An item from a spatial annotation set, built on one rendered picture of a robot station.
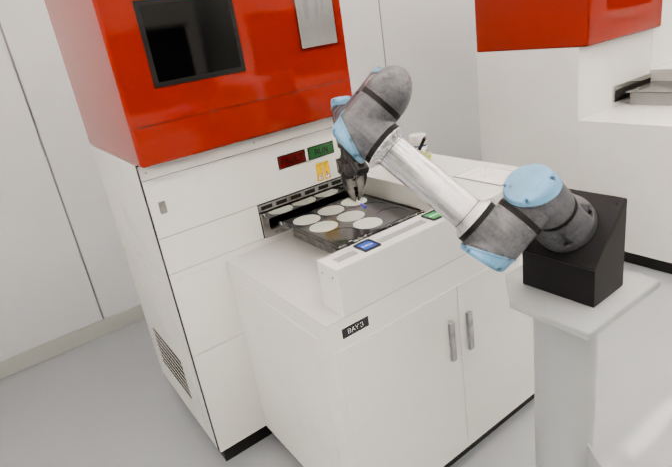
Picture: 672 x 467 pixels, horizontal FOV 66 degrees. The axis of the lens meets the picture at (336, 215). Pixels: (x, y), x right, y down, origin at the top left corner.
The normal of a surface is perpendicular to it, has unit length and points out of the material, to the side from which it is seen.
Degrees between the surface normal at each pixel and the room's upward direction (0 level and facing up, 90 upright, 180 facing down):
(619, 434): 0
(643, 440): 0
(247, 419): 90
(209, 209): 90
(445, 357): 90
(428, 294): 90
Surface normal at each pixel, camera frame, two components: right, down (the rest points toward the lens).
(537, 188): -0.57, -0.54
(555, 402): -0.59, 0.36
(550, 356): -0.77, 0.33
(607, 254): 0.59, 0.20
